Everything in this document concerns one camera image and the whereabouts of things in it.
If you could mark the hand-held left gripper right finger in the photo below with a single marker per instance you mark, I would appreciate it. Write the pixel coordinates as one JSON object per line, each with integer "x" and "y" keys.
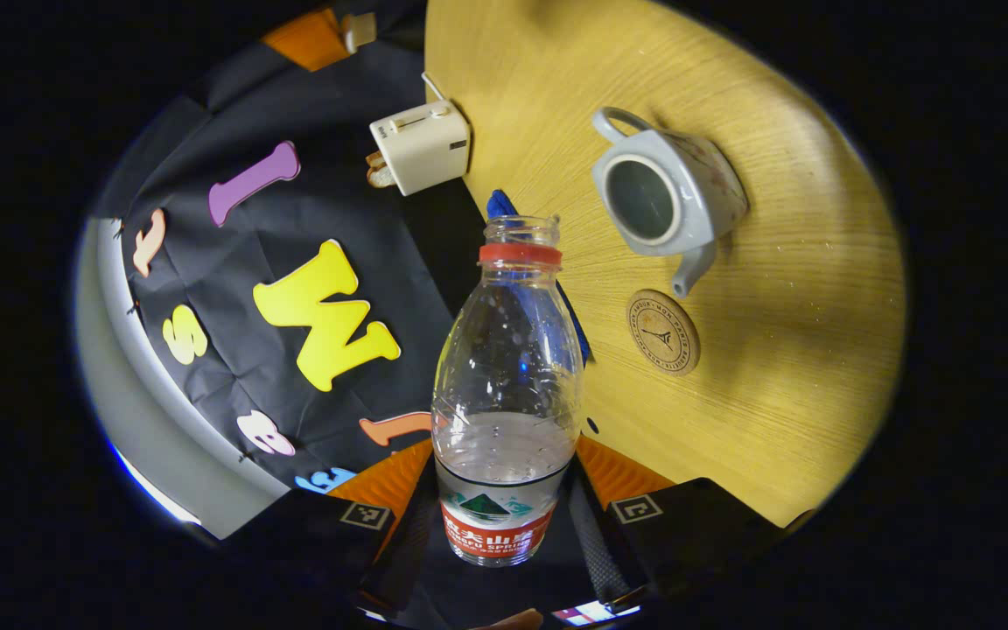
{"x": 596, "y": 547}

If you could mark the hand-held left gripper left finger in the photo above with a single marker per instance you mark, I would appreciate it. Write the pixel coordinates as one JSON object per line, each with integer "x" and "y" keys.
{"x": 412, "y": 542}

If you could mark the clear plastic water bottle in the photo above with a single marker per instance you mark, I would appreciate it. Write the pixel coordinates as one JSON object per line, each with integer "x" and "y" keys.
{"x": 508, "y": 394}

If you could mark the round cork coaster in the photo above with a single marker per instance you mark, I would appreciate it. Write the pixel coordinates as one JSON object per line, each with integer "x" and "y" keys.
{"x": 663, "y": 332}

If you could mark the white ceramic teacup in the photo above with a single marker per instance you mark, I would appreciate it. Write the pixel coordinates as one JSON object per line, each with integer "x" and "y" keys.
{"x": 696, "y": 201}

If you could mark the computer monitor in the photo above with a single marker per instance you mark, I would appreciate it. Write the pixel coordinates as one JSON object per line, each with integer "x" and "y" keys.
{"x": 596, "y": 612}

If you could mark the black backdrop cloth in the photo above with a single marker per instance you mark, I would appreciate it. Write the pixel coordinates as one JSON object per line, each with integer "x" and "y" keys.
{"x": 224, "y": 280}

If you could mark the blue towel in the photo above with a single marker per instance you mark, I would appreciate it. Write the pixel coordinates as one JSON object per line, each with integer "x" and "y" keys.
{"x": 497, "y": 204}

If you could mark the toasted bread slice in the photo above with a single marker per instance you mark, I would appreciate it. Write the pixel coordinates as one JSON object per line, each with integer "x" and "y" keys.
{"x": 378, "y": 173}

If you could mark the white toaster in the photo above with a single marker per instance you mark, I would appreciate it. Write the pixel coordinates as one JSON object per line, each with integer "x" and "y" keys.
{"x": 421, "y": 144}

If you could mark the orange panel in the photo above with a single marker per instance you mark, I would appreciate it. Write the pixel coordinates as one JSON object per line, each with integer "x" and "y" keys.
{"x": 311, "y": 39}

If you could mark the white power adapter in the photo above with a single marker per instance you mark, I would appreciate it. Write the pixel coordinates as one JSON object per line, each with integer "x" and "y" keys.
{"x": 360, "y": 31}

